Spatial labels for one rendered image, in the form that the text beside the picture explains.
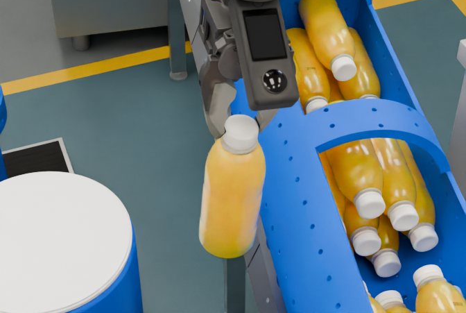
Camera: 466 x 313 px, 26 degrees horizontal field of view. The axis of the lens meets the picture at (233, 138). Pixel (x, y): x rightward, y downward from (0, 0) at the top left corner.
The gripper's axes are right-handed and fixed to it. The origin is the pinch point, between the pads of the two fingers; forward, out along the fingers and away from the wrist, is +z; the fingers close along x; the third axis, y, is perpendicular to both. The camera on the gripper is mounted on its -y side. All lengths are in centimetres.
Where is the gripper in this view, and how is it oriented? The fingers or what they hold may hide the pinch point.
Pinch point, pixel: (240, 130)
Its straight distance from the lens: 109.5
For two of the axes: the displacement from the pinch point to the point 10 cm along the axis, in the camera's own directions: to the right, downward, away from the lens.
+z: -0.9, 7.0, 7.1
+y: -2.7, -7.0, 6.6
